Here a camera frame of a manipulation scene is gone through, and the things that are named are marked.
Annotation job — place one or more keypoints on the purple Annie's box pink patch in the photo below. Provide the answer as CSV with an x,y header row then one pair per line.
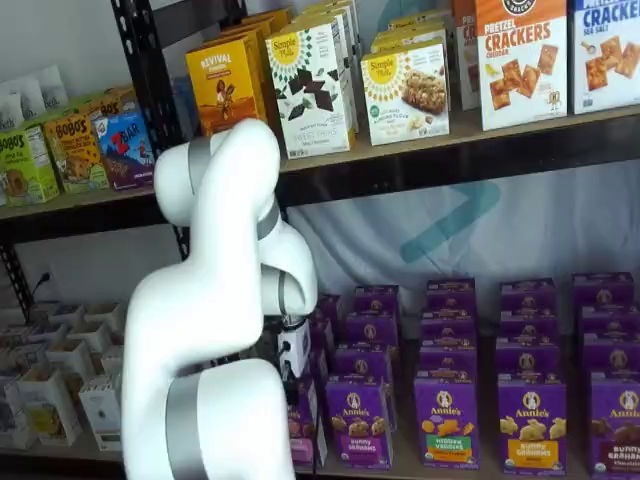
x,y
331,306
305,430

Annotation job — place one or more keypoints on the purple Annie's box brown patch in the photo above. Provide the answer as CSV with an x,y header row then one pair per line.
x,y
610,320
617,430
602,290
612,355

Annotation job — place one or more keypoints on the yellow Revival box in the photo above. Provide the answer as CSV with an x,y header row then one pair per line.
x,y
225,85
255,27

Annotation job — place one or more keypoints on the Simple Mills bars box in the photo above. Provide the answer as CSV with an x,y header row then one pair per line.
x,y
405,100
410,32

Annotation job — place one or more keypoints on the orange Bobo's box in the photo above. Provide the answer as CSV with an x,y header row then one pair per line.
x,y
107,105
75,155

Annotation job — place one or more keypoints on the white box dark label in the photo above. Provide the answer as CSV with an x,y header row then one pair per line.
x,y
100,405

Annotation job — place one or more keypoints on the blue Zbar box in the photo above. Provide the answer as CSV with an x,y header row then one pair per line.
x,y
125,150

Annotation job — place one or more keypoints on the black wall plug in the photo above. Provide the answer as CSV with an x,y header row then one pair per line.
x,y
44,280

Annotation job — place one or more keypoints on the white backdrop teal logo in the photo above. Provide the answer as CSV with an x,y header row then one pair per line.
x,y
550,225

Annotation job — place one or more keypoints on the black metal shelf rack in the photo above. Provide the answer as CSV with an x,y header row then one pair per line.
x,y
450,170

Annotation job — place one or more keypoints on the white paper pouch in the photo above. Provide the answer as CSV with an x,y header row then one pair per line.
x,y
27,97
52,87
10,112

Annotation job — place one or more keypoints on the blue crackers sea salt box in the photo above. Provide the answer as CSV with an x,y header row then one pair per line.
x,y
605,60

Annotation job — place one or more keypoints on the green Bobo's box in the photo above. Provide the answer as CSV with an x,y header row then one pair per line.
x,y
25,165

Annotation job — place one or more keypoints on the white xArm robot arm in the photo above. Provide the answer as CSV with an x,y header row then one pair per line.
x,y
210,300

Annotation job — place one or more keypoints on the Simple Mills sweet thins box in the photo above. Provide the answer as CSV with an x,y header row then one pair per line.
x,y
325,12
310,100

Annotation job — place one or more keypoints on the purple Annie's box green patch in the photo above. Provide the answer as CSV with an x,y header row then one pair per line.
x,y
447,330
447,362
450,295
445,425

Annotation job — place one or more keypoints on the purple Annie's box orange patch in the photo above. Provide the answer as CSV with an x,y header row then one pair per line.
x,y
527,295
532,430
527,325
525,360

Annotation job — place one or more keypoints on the white pretzel crackers cheddar box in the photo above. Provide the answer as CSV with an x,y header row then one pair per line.
x,y
520,75
465,60

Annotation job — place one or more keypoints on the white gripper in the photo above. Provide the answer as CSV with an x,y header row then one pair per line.
x,y
300,350

